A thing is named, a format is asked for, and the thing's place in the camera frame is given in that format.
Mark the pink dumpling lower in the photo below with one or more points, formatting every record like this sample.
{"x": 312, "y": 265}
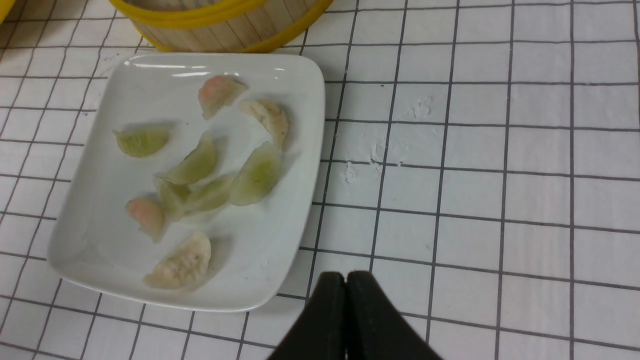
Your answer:
{"x": 150, "y": 216}

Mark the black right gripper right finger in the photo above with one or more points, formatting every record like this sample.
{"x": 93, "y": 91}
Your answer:
{"x": 375, "y": 330}

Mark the white dumpling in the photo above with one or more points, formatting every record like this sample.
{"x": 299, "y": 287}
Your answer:
{"x": 270, "y": 116}
{"x": 183, "y": 266}

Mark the pink dumpling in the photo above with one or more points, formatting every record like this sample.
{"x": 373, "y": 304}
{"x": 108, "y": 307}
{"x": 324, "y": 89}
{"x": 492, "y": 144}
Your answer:
{"x": 150, "y": 216}
{"x": 218, "y": 92}

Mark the white square plate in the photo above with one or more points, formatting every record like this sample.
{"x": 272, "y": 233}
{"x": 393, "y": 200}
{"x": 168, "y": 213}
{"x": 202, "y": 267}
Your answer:
{"x": 195, "y": 184}

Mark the green dumpling centre lower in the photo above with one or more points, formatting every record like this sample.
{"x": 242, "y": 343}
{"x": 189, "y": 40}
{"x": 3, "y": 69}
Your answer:
{"x": 210, "y": 196}

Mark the green dumpling far left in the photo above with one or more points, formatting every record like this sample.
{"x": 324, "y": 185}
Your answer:
{"x": 143, "y": 141}

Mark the green dumpling right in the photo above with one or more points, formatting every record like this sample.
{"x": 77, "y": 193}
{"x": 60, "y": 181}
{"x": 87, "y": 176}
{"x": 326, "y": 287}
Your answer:
{"x": 257, "y": 177}

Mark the white dumpling upper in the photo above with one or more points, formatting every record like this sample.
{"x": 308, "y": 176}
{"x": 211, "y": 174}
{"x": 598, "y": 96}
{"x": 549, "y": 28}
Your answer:
{"x": 270, "y": 116}

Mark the white grid tablecloth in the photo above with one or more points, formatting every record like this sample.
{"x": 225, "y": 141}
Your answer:
{"x": 480, "y": 158}

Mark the green dumpling lower left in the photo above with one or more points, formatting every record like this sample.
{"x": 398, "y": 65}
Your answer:
{"x": 172, "y": 196}

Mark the green dumpling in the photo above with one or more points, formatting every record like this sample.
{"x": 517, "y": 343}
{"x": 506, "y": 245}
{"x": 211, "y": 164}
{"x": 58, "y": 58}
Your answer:
{"x": 198, "y": 164}
{"x": 143, "y": 141}
{"x": 210, "y": 196}
{"x": 257, "y": 177}
{"x": 172, "y": 196}

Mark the white dumpling lower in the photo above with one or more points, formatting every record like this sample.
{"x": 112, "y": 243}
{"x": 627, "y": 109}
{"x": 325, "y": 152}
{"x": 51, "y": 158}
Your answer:
{"x": 183, "y": 266}

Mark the pink dumpling upper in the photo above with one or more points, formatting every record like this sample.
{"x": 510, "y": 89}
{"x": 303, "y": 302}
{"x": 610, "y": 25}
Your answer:
{"x": 218, "y": 92}

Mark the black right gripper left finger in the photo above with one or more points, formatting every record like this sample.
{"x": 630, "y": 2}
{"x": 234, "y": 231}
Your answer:
{"x": 318, "y": 332}

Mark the bamboo steamer basket yellow rim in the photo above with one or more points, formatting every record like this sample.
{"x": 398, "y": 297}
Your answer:
{"x": 221, "y": 26}

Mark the green dumpling centre upper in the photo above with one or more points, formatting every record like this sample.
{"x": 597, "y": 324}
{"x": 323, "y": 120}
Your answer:
{"x": 198, "y": 164}

